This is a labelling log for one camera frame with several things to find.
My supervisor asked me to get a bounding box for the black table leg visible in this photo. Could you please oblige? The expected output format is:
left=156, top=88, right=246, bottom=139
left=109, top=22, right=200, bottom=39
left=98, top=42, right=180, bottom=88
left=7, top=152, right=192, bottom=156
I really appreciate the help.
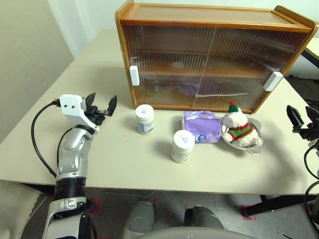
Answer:
left=245, top=194, right=311, bottom=217

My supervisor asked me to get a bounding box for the white plush bear toy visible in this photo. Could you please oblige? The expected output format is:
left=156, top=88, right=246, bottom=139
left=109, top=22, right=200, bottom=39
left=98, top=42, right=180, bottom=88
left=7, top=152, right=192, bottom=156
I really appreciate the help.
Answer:
left=221, top=101, right=264, bottom=148

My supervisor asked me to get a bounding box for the black table frame bar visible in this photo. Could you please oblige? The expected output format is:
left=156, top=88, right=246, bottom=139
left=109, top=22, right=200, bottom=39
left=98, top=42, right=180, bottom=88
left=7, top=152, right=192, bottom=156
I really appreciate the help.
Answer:
left=18, top=183, right=55, bottom=199

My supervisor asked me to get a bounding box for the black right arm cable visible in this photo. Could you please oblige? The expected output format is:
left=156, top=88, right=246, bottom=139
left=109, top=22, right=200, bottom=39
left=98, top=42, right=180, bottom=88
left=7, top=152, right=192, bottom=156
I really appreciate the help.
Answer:
left=303, top=146, right=319, bottom=224

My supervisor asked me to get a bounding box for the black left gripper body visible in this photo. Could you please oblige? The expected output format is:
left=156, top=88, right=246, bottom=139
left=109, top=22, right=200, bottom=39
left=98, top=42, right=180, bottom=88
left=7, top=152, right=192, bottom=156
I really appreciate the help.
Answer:
left=84, top=105, right=107, bottom=126

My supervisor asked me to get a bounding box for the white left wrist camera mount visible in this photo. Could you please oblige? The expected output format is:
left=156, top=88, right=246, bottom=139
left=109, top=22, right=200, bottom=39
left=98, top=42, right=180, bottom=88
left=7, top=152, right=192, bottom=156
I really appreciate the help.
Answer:
left=59, top=94, right=100, bottom=135

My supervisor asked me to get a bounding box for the white door handle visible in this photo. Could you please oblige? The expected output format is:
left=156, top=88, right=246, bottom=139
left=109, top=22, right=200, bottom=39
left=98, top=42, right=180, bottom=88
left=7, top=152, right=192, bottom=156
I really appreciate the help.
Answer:
left=129, top=65, right=141, bottom=87
left=264, top=71, right=284, bottom=92

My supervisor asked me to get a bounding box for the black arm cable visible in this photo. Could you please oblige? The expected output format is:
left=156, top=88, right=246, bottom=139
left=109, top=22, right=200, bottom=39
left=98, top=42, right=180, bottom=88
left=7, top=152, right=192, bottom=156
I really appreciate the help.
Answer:
left=30, top=99, right=62, bottom=179
left=303, top=146, right=319, bottom=224

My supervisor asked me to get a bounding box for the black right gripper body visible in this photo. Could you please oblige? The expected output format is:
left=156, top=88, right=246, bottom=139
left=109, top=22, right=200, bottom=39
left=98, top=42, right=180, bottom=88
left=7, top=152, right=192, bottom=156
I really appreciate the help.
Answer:
left=293, top=122, right=319, bottom=142

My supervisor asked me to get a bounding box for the dark gray rounded shape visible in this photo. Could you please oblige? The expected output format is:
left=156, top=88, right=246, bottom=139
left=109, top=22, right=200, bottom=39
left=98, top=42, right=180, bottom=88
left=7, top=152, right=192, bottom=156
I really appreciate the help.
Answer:
left=184, top=205, right=225, bottom=231
left=123, top=201, right=156, bottom=239

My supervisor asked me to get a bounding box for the light gray curved robot torso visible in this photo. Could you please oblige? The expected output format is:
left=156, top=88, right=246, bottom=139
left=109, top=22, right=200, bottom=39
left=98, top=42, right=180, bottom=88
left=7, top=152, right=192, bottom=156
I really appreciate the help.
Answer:
left=122, top=225, right=259, bottom=239

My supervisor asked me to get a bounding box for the ribbed glass sliding door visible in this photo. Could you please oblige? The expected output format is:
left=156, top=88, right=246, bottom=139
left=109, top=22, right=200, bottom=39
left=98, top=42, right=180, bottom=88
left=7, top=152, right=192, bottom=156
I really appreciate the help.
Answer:
left=194, top=26, right=310, bottom=113
left=121, top=24, right=213, bottom=110

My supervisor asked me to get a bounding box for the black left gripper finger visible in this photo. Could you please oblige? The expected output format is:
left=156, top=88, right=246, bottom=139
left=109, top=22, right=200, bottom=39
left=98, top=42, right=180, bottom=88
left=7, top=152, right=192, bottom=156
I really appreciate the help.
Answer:
left=106, top=95, right=118, bottom=117
left=85, top=92, right=97, bottom=108

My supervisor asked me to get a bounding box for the purple tissue pack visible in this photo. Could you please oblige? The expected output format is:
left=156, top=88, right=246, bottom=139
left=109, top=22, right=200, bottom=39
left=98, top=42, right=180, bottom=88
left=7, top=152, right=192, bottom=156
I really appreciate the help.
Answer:
left=183, top=110, right=222, bottom=144

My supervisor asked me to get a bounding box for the wooden cabinet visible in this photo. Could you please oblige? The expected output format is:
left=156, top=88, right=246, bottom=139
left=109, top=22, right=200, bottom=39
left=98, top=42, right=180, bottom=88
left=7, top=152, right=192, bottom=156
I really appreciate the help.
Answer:
left=115, top=0, right=319, bottom=115

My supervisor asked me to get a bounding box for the metal bowl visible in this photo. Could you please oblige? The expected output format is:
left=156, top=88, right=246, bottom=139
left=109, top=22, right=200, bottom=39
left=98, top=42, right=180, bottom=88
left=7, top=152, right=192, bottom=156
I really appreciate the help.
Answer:
left=220, top=117, right=265, bottom=156

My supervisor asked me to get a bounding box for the beige side table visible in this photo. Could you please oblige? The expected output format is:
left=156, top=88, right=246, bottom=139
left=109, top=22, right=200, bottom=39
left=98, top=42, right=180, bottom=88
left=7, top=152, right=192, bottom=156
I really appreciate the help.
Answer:
left=304, top=46, right=319, bottom=66

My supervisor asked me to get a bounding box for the wooden shelf board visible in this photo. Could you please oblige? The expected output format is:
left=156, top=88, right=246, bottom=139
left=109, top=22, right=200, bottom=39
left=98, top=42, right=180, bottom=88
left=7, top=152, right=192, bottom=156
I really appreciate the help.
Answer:
left=138, top=66, right=266, bottom=78

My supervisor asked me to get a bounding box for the white lidded jar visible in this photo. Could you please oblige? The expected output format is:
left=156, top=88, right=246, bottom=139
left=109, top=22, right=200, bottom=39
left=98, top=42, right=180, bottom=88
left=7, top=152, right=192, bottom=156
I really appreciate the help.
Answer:
left=135, top=104, right=155, bottom=135
left=170, top=129, right=196, bottom=164

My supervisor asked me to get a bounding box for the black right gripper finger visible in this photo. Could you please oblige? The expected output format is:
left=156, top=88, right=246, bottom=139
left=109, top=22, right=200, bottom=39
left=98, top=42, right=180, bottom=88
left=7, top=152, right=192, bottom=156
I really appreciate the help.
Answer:
left=305, top=106, right=319, bottom=125
left=286, top=105, right=305, bottom=132

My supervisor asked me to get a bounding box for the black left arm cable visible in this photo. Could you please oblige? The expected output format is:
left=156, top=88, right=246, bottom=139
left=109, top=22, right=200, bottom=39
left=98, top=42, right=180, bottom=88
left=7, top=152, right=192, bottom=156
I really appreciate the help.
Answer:
left=30, top=99, right=62, bottom=179

